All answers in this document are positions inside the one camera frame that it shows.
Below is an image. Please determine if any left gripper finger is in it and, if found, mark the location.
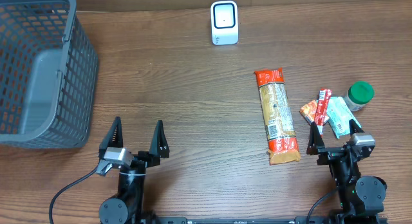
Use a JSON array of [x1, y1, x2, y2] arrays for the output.
[[149, 120, 170, 158], [98, 117, 124, 159]]

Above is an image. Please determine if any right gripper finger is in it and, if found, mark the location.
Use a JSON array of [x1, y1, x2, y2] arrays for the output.
[[349, 119, 364, 141], [306, 122, 325, 155]]

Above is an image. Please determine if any teal wet wipes pack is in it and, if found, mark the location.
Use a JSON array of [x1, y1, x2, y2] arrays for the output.
[[327, 97, 361, 138]]

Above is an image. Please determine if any long orange pasta packet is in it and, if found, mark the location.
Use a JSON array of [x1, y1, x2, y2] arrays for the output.
[[254, 68, 301, 165]]

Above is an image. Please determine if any green lid spice jar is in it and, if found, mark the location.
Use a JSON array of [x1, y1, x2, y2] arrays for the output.
[[344, 81, 375, 111]]

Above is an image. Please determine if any red snack stick packet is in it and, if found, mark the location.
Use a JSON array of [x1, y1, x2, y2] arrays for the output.
[[314, 88, 332, 135]]

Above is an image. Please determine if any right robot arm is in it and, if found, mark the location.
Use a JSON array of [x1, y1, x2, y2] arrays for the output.
[[305, 119, 388, 224]]

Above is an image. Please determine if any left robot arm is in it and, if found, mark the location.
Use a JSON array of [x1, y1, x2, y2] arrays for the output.
[[96, 117, 170, 223]]

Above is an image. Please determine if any white barcode scanner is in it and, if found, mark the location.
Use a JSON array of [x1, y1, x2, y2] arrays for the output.
[[210, 0, 239, 46]]

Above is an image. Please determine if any grey plastic mesh basket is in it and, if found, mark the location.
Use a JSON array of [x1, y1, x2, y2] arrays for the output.
[[1, 0, 98, 149]]

